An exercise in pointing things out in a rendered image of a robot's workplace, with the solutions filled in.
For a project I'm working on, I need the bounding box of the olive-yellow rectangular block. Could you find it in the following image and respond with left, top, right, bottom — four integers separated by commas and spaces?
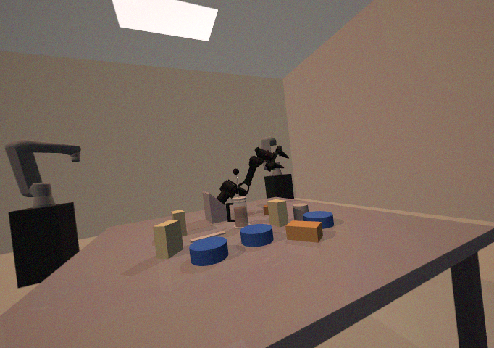
267, 199, 288, 227
153, 220, 183, 259
171, 210, 187, 236

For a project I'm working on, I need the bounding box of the orange rectangular block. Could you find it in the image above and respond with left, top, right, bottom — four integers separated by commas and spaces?
285, 220, 323, 243

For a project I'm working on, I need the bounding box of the blue short cylinder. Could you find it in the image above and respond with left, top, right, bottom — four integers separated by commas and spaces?
189, 236, 228, 266
303, 211, 334, 229
240, 224, 274, 247

